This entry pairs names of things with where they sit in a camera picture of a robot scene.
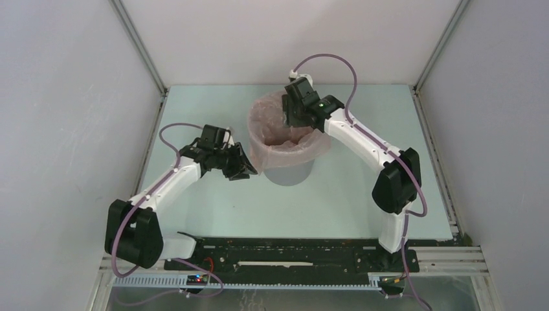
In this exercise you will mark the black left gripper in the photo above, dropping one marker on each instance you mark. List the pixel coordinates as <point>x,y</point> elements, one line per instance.
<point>241,161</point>

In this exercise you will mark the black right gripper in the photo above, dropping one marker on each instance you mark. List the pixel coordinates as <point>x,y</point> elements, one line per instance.
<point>287,113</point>

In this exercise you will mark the pink plastic trash bag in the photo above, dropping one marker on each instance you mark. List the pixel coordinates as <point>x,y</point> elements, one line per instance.
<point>274,145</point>

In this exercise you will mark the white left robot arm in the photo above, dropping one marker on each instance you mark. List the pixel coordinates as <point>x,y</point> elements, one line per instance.
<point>134,236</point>

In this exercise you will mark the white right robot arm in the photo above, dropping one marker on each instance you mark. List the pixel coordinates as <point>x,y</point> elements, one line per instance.
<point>398,171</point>

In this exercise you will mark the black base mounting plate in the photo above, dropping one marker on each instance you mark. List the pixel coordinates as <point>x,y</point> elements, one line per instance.
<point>300,260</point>

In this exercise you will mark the left controller board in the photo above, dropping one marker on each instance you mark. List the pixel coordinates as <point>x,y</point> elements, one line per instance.
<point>197,280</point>

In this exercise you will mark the controller board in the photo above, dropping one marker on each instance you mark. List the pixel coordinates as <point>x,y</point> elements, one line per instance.
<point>392,280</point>
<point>197,280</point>

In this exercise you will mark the right controller board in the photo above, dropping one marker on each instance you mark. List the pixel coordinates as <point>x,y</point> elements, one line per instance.
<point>392,280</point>

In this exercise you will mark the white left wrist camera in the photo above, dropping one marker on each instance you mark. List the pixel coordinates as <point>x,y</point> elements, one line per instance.
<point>228,139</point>

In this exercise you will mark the grey slotted cable duct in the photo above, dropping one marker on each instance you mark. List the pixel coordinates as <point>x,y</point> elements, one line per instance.
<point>148,280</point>

